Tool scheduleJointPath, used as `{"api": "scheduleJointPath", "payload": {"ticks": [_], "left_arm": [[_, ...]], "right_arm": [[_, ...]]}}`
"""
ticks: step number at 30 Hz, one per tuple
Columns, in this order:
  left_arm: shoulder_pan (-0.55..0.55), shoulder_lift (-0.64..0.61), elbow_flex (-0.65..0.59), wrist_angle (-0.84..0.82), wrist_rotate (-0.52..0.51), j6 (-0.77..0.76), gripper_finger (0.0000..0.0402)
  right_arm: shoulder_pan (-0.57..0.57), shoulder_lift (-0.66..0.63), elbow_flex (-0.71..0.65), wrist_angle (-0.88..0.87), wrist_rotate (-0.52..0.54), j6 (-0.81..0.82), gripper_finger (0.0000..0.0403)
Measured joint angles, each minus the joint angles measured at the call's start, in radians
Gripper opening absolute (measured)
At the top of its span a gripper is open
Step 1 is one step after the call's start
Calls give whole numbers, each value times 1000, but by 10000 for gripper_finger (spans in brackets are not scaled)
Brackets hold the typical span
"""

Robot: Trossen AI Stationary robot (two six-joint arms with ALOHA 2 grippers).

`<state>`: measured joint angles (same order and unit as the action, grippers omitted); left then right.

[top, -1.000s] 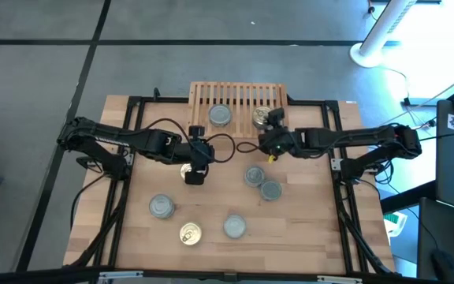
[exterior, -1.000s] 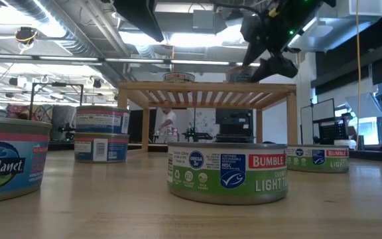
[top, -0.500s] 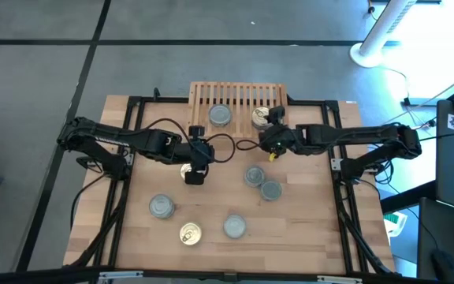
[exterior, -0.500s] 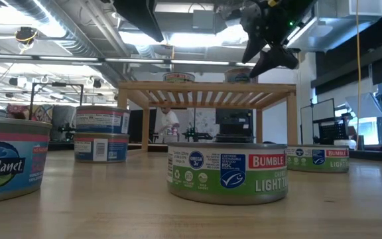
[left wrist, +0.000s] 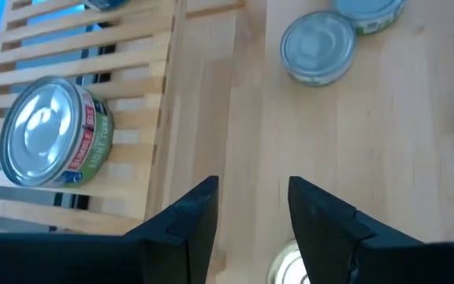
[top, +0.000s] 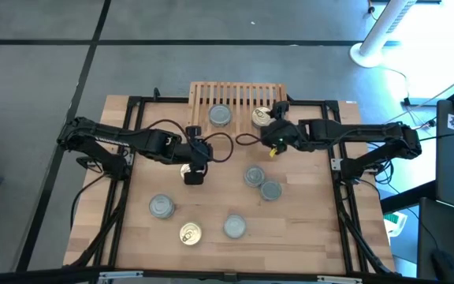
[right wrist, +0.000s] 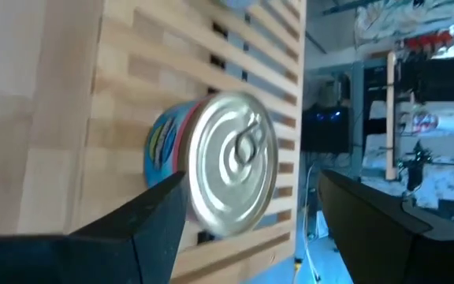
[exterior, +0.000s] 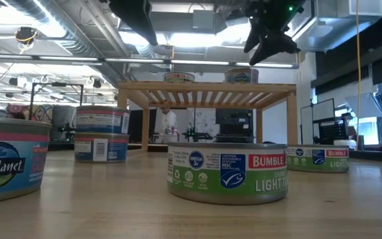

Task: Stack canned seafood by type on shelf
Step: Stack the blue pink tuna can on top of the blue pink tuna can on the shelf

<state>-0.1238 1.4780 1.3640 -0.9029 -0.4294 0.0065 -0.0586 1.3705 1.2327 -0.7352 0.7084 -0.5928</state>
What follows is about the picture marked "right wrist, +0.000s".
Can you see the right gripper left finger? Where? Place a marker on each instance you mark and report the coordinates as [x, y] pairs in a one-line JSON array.
[[93, 260]]

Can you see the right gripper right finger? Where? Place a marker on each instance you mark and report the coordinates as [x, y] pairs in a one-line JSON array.
[[388, 244]]

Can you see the blue Wild Planet seafood can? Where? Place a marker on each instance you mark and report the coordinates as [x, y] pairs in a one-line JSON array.
[[231, 165]]

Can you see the black background robot arm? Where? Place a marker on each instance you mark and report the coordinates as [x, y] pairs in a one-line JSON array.
[[415, 173]]

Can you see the wooden slatted shelf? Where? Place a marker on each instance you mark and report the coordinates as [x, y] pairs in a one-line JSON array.
[[152, 51]]

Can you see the wooden bar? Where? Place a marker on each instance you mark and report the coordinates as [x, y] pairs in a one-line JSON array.
[[391, 118]]

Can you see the black computer box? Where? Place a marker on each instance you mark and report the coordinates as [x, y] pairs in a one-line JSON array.
[[325, 134]]

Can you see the red boxes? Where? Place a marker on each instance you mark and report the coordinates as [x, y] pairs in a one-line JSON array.
[[428, 40]]

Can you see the grey cover cloth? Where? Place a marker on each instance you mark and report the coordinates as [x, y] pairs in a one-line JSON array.
[[400, 19]]

